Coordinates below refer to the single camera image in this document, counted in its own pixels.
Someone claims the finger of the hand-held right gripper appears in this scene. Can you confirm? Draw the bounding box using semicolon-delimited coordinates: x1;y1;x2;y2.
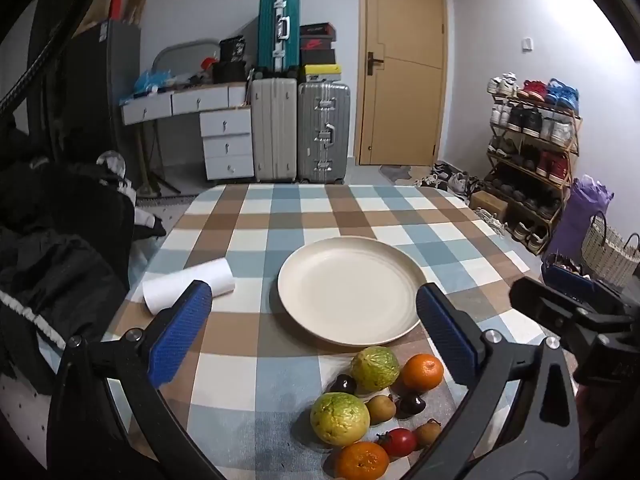
510;276;608;333

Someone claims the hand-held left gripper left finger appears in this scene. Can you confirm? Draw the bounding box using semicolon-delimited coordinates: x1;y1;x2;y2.
46;280;226;480

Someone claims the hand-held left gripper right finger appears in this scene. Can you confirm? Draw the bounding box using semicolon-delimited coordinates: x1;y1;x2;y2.
400;282;583;480

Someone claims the orange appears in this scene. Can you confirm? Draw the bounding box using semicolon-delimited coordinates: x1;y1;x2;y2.
401;353;445;393
335;441;390;480

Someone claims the green guava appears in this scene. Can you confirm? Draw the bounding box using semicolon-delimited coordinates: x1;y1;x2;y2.
350;346;401;393

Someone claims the brown longan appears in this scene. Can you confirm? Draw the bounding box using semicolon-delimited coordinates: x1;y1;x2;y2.
366;394;397;424
414;418;443;448

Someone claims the cream round plate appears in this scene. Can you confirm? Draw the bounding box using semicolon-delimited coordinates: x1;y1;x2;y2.
277;237;428;347

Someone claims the small red tomato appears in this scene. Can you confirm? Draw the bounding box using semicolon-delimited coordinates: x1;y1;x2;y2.
377;428;418;458

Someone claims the yellow-green guava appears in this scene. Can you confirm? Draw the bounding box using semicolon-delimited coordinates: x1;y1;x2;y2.
310;392;371;447

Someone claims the blue basket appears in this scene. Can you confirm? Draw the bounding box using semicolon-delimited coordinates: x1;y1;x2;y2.
542;252;601;292

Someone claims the white paper roll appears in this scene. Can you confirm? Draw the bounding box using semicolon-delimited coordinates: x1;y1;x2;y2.
142;257;236;316

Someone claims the wicker basket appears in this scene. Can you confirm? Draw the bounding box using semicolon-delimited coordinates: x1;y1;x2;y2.
581;210;640;288

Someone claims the purple bag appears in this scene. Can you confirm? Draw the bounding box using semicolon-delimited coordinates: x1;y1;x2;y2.
547;175;615;266

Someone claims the pair of white sneakers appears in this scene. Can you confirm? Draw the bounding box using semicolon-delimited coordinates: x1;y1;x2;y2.
475;207;508;235

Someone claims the small cardboard box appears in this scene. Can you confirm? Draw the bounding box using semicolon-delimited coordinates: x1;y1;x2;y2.
470;190;508;218

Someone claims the checked tablecloth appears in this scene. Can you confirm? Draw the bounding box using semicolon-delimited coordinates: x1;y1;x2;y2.
102;182;576;480

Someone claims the pile of black clothes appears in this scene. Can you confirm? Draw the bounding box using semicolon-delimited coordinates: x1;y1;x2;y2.
0;125;167;396

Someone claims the scattered sneakers group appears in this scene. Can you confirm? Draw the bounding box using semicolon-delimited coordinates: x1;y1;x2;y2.
415;160;472;196

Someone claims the wooden shoe rack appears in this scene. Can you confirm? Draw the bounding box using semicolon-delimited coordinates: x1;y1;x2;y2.
487;91;583;256

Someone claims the shoe rack with shoes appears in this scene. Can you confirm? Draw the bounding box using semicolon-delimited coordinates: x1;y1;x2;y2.
487;72;581;253

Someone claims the white desk with drawers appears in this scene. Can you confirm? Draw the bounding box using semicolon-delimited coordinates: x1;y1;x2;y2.
120;82;256;181

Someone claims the white suitcase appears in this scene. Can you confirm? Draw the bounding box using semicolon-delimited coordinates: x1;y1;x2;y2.
250;77;298;183

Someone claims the wooden door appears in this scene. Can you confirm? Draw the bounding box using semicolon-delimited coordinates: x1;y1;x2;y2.
359;0;447;167

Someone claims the silver suitcase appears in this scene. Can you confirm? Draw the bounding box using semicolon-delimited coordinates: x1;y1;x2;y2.
297;81;351;185

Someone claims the blue plastic bag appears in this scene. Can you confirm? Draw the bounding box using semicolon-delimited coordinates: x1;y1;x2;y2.
132;70;173;96

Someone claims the grey refrigerator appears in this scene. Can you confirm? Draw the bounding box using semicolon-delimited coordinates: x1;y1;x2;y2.
65;20;142;181

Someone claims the black bag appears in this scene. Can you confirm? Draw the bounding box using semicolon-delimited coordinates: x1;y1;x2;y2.
212;61;251;85

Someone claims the grey round board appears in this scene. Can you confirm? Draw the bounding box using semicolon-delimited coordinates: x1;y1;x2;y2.
152;40;221;73

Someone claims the black speckled box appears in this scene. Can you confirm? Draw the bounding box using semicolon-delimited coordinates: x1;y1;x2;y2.
219;36;248;63

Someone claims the yellow black shoe box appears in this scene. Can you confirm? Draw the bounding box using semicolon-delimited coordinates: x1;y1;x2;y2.
304;64;343;83

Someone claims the black cabinet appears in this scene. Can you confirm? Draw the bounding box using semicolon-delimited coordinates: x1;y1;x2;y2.
27;0;108;161

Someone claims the teal suitcase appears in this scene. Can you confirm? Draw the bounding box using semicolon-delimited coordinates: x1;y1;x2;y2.
257;0;301;73

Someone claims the stack of black red shoe boxes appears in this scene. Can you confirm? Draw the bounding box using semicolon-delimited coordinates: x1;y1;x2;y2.
299;22;336;66

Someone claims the large cardboard box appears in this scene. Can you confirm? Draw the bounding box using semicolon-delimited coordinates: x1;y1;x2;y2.
75;0;115;36

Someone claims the black curved cable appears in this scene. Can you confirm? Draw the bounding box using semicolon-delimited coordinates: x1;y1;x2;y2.
0;0;108;118

